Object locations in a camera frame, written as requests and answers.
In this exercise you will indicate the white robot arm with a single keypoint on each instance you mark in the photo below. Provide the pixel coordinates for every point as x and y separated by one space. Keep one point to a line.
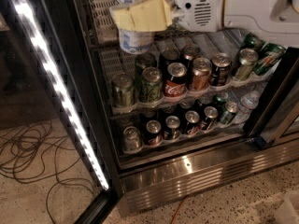
274 21

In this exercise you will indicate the clear water bottle bottom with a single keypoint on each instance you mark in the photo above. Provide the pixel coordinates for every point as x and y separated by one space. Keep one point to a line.
246 105

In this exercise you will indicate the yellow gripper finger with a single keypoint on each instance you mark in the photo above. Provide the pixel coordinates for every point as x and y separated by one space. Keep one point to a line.
144 16

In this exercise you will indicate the dark red can bottom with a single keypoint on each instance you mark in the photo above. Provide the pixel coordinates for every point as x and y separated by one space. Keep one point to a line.
153 133

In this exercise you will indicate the copper can middle shelf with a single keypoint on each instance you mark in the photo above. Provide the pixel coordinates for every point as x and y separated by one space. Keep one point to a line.
199 74

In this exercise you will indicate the open glass fridge door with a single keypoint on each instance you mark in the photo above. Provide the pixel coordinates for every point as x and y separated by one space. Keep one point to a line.
45 174

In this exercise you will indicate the white LED light strip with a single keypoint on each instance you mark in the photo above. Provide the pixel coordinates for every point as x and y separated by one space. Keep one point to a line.
26 13

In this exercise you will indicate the Coca-Cola can middle shelf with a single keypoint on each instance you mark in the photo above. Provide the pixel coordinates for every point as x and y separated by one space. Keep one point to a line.
174 83

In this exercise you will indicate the silver can bottom left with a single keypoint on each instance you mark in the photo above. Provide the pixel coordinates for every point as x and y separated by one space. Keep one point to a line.
131 140

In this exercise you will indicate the stainless steel display fridge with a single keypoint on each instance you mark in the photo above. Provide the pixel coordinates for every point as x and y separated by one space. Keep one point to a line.
191 163

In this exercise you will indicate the black can back row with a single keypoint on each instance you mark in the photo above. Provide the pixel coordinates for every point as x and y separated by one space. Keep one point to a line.
168 55

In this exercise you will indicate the green can back row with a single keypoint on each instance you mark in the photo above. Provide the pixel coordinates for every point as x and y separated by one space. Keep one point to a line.
143 61

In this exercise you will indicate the pale green can middle shelf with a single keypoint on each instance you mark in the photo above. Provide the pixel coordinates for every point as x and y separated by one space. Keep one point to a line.
245 61

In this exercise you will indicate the white tea bottle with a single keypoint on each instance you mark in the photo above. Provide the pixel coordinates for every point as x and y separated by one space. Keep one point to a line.
135 42

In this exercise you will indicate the white bin corner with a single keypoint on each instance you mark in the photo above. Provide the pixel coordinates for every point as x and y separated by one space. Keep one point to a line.
288 212

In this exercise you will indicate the dark can middle shelf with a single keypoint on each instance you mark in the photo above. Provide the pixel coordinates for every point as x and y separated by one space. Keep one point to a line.
221 65

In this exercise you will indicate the green can back right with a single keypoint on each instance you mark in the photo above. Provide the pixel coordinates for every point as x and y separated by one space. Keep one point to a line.
252 41

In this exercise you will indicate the copper can back row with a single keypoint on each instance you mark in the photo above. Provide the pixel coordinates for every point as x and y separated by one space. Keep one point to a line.
189 53

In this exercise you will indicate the green can bottom shelf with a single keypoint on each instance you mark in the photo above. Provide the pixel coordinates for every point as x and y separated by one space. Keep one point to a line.
228 112

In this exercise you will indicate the Mountain Dew can lying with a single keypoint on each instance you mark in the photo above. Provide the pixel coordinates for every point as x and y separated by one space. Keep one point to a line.
268 57

